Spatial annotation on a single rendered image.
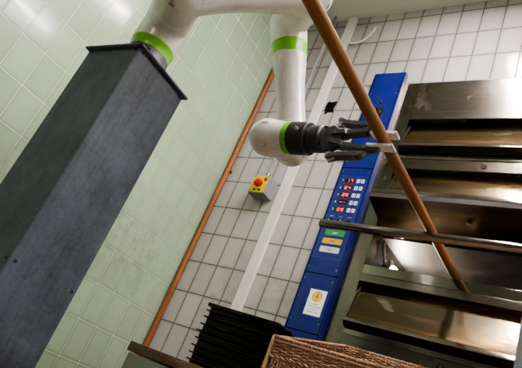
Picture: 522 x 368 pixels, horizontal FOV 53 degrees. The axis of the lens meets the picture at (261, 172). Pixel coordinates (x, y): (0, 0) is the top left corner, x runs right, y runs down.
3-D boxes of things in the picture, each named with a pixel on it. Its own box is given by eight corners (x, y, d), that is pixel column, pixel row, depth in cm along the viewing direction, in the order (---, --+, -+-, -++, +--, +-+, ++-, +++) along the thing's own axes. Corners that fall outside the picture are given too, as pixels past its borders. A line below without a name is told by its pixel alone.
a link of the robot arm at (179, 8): (159, -46, 132) (335, -35, 155) (146, -9, 146) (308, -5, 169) (169, 1, 129) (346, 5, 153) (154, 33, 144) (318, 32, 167)
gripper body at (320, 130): (321, 134, 145) (352, 135, 140) (311, 159, 142) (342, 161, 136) (311, 117, 140) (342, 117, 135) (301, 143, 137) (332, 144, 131)
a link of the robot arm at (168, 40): (133, 27, 139) (165, -22, 147) (123, 53, 152) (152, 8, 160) (176, 53, 142) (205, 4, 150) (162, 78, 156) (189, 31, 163)
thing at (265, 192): (254, 199, 253) (262, 182, 257) (271, 201, 247) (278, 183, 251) (246, 191, 248) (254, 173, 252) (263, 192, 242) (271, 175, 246)
